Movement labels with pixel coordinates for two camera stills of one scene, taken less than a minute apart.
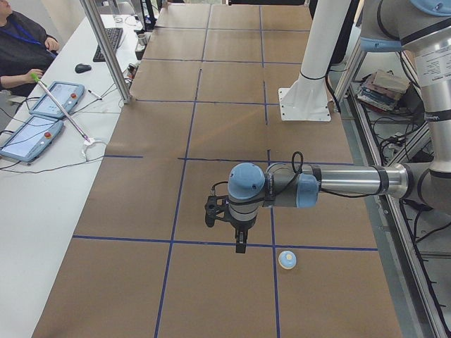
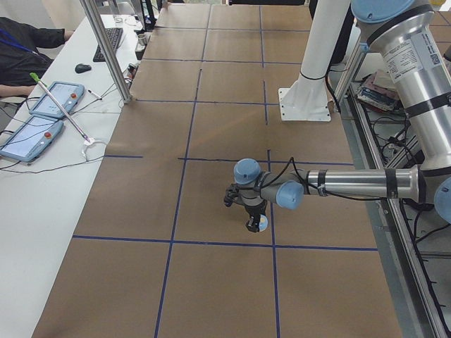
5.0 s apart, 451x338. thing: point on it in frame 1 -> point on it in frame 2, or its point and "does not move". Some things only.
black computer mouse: (82, 67) does not move
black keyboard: (115, 36) does not move
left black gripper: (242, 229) -> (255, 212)
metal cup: (141, 39) does not move
